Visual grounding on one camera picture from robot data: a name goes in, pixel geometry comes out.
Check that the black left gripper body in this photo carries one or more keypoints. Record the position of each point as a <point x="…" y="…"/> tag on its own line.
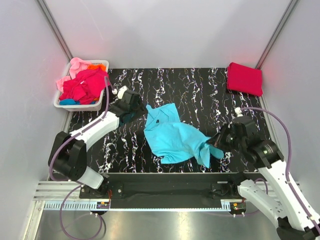
<point x="137" y="111"/>

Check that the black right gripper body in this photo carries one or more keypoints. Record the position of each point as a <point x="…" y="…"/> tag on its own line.
<point x="228" y="140"/>

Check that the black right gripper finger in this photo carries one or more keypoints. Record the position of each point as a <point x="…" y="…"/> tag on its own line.
<point x="219" y="138"/>
<point x="216" y="144"/>

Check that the cyan t shirt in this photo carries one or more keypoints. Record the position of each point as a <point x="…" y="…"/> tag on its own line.
<point x="175" y="141"/>

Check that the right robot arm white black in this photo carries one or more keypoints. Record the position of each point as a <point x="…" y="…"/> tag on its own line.
<point x="290" y="212"/>

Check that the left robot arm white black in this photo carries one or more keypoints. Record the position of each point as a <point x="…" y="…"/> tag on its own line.
<point x="69" y="151"/>

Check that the magenta t shirt in basket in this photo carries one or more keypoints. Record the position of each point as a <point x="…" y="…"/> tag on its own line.
<point x="85" y="88"/>

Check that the folded red t shirt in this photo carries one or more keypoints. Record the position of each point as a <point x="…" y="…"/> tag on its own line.
<point x="244" y="79"/>

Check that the white plastic laundry basket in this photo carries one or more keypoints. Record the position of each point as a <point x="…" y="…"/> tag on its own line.
<point x="76" y="108"/>

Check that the orange t shirt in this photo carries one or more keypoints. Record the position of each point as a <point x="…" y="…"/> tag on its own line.
<point x="96" y="67"/>

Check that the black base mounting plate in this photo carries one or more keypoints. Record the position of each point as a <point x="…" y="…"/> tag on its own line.
<point x="167" y="191"/>

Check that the blue t shirt in basket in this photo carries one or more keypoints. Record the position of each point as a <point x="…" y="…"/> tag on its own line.
<point x="72" y="102"/>

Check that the light pink t shirt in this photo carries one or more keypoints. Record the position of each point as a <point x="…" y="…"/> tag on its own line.
<point x="76" y="65"/>

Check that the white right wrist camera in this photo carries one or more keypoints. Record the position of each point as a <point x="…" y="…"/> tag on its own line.
<point x="238" y="112"/>

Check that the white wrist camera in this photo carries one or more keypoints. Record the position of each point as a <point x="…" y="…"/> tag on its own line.
<point x="119" y="92"/>
<point x="238" y="112"/>

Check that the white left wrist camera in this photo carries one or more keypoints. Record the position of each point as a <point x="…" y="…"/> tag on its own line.
<point x="119" y="92"/>

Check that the aluminium frame rail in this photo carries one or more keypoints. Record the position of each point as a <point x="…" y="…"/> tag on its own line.
<point x="53" y="190"/>

